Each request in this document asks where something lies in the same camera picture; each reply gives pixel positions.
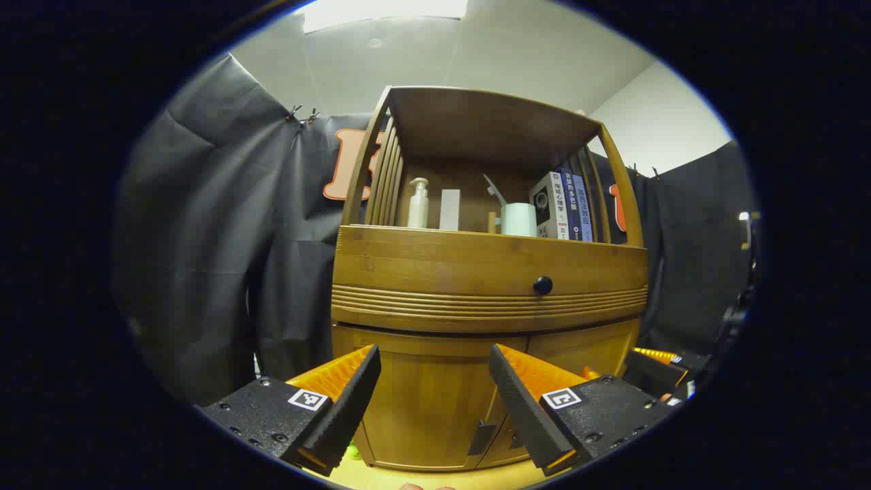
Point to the ceiling light panel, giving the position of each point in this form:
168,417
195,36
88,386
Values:
381,12

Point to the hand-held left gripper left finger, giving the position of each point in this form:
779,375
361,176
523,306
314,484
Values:
347,415

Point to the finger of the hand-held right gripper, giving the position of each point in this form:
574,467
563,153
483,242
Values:
656,371

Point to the white pump bottle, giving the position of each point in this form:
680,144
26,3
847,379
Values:
418,207

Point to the white rectangular box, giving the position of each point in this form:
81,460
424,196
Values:
450,209

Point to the wooden cabinet drawer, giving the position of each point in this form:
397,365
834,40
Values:
442,272

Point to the wooden shoe cabinet door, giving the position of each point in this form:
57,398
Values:
592,350
429,401

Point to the wooden double-door shoe cabinet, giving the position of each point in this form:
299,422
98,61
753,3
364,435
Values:
476,272

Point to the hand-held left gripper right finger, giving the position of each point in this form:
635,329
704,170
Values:
524,415

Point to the light blue book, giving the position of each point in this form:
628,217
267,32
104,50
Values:
585,211

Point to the black backdrop cloth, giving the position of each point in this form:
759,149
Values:
204,238

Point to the small wooden stick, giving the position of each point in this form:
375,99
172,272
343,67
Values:
492,222

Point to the black cloth clip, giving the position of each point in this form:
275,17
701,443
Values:
311,116
294,112

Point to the black round drawer knob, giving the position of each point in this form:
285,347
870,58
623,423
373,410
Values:
542,285

